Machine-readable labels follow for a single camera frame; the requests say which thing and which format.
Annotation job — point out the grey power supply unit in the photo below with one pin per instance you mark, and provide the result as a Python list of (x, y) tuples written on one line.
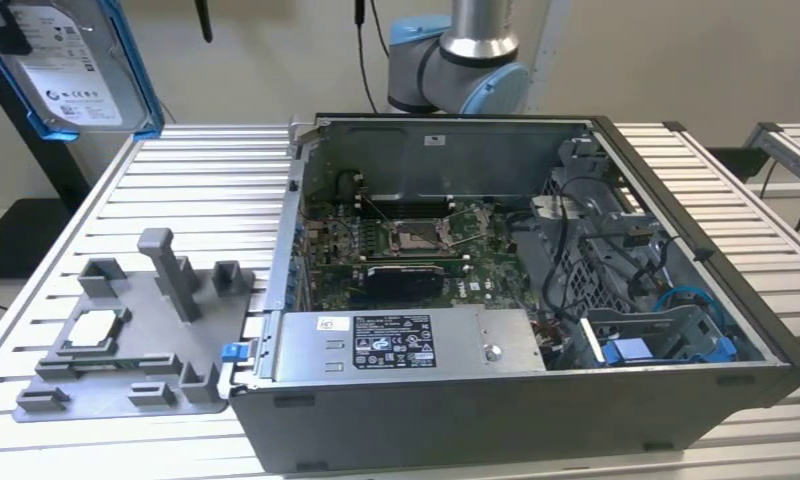
[(306, 350)]

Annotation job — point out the black graphics card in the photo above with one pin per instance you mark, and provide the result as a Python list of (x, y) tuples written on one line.
[(402, 280)]

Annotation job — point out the locking lever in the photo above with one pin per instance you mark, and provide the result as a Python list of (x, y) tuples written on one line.
[(380, 209)]

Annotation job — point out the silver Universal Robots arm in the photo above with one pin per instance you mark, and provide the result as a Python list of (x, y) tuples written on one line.
[(480, 30)]

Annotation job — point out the silver CPU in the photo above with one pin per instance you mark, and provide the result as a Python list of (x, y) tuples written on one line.
[(91, 327)]

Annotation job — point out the green motherboard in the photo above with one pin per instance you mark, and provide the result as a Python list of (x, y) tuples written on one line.
[(486, 290)]

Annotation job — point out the blue case latch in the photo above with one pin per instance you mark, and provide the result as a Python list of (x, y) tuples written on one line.
[(232, 351)]

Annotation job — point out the CPU socket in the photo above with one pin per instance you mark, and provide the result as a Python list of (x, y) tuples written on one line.
[(418, 237)]

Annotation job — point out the black stand with base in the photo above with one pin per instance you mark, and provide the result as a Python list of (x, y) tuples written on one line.
[(46, 165)]

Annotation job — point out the blue plastic bay carrier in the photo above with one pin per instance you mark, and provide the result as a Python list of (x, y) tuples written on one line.
[(628, 353)]

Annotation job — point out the expansion slot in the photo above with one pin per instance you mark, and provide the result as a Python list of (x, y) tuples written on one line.
[(413, 257)]

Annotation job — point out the grey plastic parts rack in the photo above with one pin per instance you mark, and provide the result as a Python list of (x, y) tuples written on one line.
[(139, 360)]

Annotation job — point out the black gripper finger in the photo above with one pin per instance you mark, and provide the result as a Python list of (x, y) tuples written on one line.
[(14, 37)]

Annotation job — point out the grey metal disk bay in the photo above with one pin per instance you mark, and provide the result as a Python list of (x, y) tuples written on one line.
[(673, 325)]

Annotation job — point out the black box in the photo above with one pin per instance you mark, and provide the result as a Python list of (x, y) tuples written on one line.
[(736, 165)]

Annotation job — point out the aluminium slat side table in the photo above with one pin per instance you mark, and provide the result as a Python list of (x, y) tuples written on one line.
[(796, 142)]

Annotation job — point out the black RAM slots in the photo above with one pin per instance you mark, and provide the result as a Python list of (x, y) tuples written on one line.
[(406, 202)]

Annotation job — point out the black antenna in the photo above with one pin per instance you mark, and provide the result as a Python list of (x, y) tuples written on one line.
[(203, 20)]

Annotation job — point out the hard disk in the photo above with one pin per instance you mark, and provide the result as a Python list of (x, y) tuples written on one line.
[(73, 75)]

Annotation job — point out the black open PC case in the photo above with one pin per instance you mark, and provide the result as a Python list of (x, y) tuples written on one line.
[(440, 430)]

